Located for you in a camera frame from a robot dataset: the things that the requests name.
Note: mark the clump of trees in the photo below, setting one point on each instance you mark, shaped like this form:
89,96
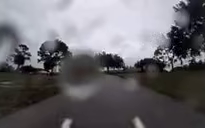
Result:
108,61

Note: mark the grey asphalt road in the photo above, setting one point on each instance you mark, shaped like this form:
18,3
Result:
106,106

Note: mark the broad dark tree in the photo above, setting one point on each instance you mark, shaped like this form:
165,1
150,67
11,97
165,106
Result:
51,60

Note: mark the low dark bush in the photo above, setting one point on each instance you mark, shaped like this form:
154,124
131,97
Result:
157,62

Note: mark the thin-trunked tree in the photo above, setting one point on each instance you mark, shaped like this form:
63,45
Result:
163,53

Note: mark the small dark tree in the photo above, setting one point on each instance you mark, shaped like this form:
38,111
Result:
20,58

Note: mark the dark grass verge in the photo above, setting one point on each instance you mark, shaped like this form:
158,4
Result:
183,86
16,93

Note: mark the tall dark tree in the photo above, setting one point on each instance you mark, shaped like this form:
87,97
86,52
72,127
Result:
183,36

